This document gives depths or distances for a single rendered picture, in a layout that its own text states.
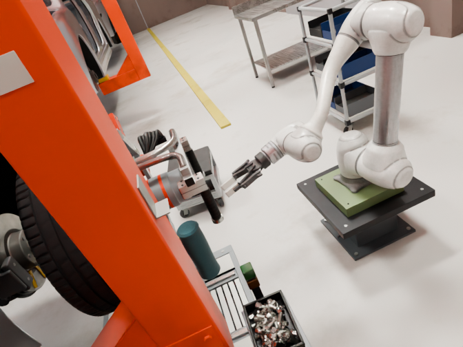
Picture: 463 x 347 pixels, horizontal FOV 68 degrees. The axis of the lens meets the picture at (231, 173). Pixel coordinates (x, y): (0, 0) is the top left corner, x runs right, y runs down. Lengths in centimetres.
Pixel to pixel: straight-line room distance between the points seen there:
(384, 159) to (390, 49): 44
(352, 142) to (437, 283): 75
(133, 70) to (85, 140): 425
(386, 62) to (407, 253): 99
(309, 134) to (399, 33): 46
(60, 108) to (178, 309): 55
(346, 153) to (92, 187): 128
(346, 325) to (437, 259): 56
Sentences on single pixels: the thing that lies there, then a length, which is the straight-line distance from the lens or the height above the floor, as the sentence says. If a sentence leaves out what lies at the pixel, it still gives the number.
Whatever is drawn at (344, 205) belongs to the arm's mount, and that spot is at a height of 35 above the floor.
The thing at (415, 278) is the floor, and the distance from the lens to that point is 190.
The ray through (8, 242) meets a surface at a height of 92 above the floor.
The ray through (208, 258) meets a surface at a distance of 137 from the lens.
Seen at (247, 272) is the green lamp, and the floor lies 66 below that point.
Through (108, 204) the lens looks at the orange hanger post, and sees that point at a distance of 71.
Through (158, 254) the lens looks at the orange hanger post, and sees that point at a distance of 79.
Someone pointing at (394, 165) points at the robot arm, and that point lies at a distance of 158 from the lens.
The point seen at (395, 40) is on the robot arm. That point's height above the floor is 107.
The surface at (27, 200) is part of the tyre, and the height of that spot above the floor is 112.
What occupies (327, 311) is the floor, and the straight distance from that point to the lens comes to 181.
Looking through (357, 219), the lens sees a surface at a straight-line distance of 175.
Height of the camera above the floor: 151
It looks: 31 degrees down
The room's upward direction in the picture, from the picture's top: 22 degrees counter-clockwise
